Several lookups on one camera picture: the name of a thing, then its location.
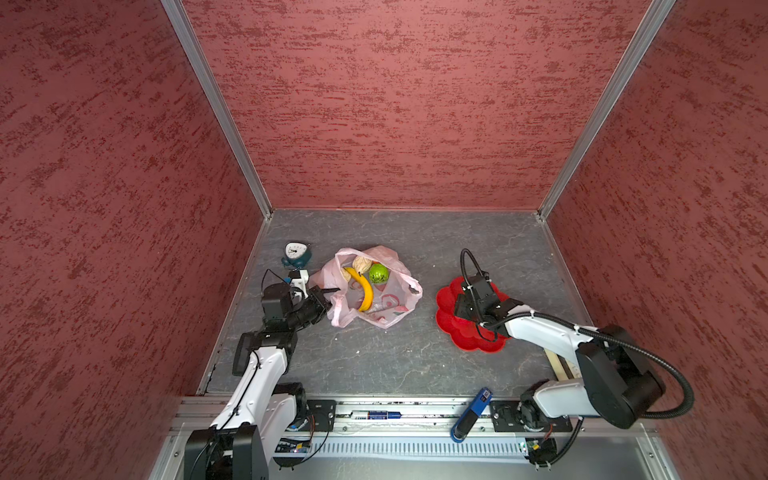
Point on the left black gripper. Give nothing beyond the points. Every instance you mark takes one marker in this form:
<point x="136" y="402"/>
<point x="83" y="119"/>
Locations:
<point x="317" y="295"/>

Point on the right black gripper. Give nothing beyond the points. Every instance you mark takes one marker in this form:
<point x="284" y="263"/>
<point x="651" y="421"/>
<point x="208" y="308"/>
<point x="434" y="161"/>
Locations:
<point x="460" y="306"/>

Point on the pink plastic bag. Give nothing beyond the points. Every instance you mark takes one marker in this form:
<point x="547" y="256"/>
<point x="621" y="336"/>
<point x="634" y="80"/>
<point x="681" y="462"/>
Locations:
<point x="392" y="302"/>

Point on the green fake apple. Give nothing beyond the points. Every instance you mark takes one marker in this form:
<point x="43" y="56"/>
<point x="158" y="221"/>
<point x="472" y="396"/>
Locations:
<point x="378" y="274"/>

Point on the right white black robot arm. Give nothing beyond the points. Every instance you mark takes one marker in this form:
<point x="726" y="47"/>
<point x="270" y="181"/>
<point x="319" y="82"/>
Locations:
<point x="616" y="382"/>

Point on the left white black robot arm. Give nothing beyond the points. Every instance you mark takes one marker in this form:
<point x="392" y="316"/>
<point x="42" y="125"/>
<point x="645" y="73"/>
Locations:
<point x="241" y="441"/>

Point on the yellow fake banana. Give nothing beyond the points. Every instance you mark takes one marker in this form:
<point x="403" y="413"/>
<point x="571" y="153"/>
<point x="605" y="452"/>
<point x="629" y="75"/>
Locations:
<point x="368" y="294"/>

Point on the beige fake fruit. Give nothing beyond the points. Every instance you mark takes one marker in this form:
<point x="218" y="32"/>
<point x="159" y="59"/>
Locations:
<point x="362" y="264"/>

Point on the red flower-shaped bowl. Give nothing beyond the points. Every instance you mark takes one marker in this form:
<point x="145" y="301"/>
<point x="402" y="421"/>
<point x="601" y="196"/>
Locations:
<point x="463" y="333"/>

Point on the white teal kitchen timer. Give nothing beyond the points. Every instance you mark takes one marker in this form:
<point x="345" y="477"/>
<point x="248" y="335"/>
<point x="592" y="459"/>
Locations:
<point x="296" y="255"/>

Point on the cream yellow calculator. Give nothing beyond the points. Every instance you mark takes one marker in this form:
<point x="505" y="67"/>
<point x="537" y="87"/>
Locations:
<point x="560" y="366"/>

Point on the blue black marker tool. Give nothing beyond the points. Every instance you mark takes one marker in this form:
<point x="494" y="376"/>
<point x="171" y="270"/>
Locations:
<point x="473" y="412"/>

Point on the left circuit board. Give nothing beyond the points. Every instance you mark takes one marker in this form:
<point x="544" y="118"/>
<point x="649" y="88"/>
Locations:
<point x="301" y="447"/>

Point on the circuit board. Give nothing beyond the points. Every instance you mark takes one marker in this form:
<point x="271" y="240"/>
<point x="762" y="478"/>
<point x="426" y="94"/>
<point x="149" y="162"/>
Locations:
<point x="541" y="452"/>
<point x="301" y="447"/>

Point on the right circuit board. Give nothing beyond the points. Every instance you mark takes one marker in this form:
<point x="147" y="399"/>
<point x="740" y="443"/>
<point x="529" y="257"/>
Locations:
<point x="541" y="452"/>

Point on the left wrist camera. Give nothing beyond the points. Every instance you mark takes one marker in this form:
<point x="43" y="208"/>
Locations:
<point x="282" y="296"/>

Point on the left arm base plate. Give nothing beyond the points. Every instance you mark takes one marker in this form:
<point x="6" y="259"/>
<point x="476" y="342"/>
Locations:
<point x="319" y="416"/>

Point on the blue pen in rail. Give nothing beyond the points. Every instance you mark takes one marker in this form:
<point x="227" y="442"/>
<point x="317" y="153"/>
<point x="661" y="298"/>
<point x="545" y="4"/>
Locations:
<point x="375" y="415"/>

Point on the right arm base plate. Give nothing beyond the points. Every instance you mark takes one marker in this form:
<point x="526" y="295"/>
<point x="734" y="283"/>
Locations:
<point x="507" y="415"/>

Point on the aluminium front rail frame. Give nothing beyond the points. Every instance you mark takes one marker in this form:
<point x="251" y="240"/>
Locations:
<point x="418" y="446"/>

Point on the left aluminium corner post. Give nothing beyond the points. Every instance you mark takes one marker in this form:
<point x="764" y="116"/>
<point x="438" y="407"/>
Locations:
<point x="193" y="50"/>

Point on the aluminium corner post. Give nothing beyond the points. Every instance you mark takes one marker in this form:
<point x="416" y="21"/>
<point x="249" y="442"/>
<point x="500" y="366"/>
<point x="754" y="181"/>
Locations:
<point x="646" y="31"/>
<point x="193" y="50"/>

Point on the right aluminium corner post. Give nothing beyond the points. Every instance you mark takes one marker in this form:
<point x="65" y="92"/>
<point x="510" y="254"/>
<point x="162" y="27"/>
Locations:
<point x="646" y="31"/>

